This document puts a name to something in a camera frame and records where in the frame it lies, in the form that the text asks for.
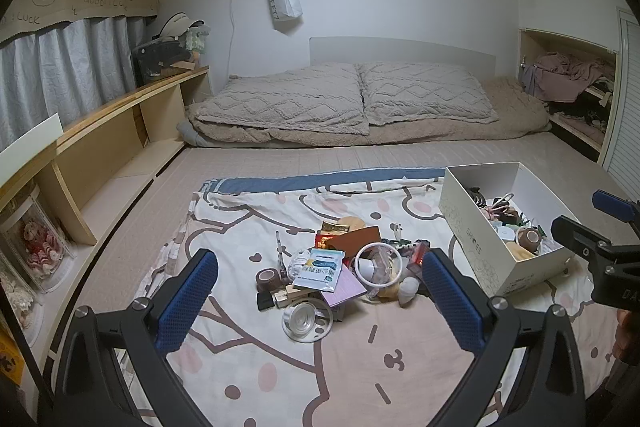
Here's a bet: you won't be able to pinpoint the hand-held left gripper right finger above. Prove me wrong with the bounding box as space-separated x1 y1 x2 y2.
421 248 587 427

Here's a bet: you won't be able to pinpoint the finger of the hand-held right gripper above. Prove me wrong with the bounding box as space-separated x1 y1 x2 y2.
592 189 640 222
551 216 613 268

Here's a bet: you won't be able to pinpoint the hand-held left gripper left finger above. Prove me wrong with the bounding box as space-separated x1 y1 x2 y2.
50 248 221 427

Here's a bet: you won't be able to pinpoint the small red box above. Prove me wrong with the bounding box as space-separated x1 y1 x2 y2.
407 244 431 270

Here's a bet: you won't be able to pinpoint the white shoe box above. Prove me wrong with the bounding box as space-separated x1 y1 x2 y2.
439 162 581 297

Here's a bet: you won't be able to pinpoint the white silicone ring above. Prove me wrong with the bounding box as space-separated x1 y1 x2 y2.
281 302 335 344

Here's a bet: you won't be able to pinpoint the person's right forearm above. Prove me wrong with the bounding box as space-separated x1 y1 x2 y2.
607 309 640 408

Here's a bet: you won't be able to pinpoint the white egg-shaped sponge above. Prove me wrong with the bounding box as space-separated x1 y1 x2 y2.
397 278 421 308

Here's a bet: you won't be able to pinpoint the brown cup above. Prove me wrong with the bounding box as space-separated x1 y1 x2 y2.
516 228 541 253

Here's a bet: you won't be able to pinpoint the clear round container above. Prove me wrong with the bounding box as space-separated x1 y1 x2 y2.
354 243 405 293

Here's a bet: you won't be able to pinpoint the brown tape roll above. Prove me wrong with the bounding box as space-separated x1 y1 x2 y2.
255 268 281 292

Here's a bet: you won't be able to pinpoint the white round jar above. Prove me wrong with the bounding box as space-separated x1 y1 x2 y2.
356 259 381 285

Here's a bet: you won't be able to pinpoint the white louvered door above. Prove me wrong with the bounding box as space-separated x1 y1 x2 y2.
602 7 640 202

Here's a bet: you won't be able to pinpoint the wooden blocks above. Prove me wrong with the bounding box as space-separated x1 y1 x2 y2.
272 284 313 308

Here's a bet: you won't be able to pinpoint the printed blanket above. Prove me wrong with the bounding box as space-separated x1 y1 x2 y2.
137 167 616 427

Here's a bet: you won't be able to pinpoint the purple notebook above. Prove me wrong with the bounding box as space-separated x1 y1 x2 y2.
320 274 368 308

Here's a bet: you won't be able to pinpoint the brown leather wallet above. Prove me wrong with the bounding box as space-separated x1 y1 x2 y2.
330 227 383 260

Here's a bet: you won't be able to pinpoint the round yellow powder puff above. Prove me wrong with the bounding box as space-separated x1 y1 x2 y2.
336 216 371 233

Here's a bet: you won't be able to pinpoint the blue wet wipe packet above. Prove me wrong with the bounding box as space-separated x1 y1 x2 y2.
291 248 347 292

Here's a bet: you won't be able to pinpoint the pink clothes pile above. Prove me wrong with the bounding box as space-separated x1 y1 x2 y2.
532 52 616 102

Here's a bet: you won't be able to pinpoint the beige textured cushion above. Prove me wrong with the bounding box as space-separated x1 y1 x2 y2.
179 77 551 148

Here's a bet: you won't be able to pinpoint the clear doll display case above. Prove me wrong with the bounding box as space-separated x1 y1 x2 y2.
0 187 76 293

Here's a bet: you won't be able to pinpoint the white lace item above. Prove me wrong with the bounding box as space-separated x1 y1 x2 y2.
0 269 46 348

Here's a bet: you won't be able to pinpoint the grey quilted pillow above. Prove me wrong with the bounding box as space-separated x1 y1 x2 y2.
192 63 371 136
357 62 501 128

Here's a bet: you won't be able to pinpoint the wooden shelf unit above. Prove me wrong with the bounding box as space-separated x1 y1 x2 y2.
0 66 211 358

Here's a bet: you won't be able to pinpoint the white card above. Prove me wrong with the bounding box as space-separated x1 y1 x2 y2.
0 114 63 158

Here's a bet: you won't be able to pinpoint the black bag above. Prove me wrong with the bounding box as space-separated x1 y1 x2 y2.
131 39 193 90

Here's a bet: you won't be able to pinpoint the white headboard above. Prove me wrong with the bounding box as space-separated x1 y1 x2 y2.
309 37 497 80

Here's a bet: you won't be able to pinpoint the grey curtain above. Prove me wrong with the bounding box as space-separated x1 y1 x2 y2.
0 14 151 152

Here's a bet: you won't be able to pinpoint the green plush toy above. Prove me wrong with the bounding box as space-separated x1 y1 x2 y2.
182 27 211 55

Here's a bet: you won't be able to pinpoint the white cap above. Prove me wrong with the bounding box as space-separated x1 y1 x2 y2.
150 13 206 42

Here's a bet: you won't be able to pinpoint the printed curtain valance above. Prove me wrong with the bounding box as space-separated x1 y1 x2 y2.
0 0 161 45

